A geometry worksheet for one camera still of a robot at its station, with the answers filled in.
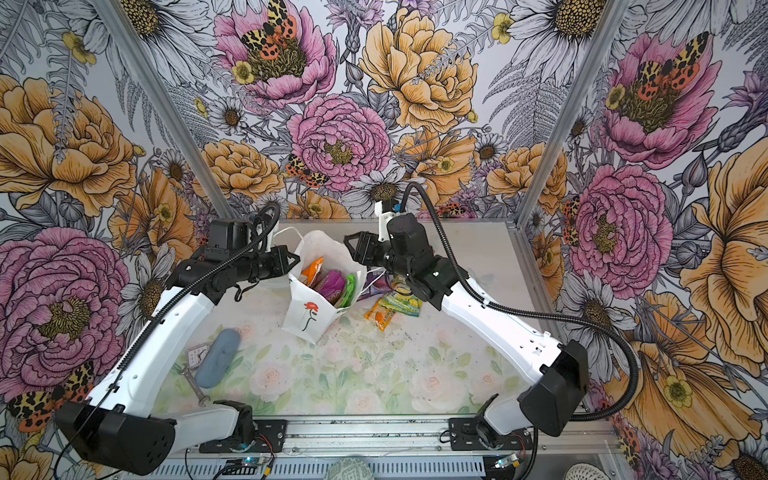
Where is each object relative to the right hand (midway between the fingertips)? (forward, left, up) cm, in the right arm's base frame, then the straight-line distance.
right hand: (351, 251), depth 70 cm
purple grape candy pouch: (+4, +8, -20) cm, 22 cm away
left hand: (0, +14, -6) cm, 15 cm away
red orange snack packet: (+6, +13, -15) cm, 21 cm away
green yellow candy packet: (+5, -12, -30) cm, 33 cm away
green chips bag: (-1, +2, -16) cm, 16 cm away
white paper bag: (-7, +13, -17) cm, 22 cm away
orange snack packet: (+1, -5, -31) cm, 32 cm away
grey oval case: (-13, +39, -29) cm, 50 cm away
